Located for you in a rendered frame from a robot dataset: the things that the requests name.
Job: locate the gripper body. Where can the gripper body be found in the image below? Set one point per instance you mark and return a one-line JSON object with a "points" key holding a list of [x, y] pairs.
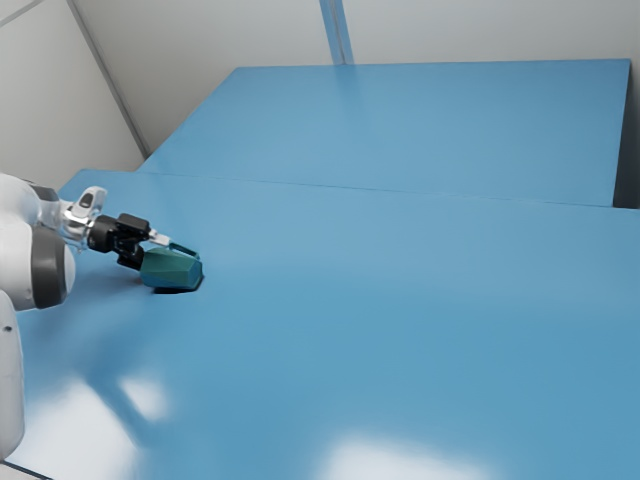
{"points": [[104, 233]]}

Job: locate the teal faceted mug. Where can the teal faceted mug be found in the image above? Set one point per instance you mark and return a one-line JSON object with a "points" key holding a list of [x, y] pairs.
{"points": [[170, 269]]}

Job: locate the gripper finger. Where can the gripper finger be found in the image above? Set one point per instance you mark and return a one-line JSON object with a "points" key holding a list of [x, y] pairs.
{"points": [[129, 257], [134, 225]]}

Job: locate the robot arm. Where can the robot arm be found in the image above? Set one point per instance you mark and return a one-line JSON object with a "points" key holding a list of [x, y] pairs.
{"points": [[22, 260]]}

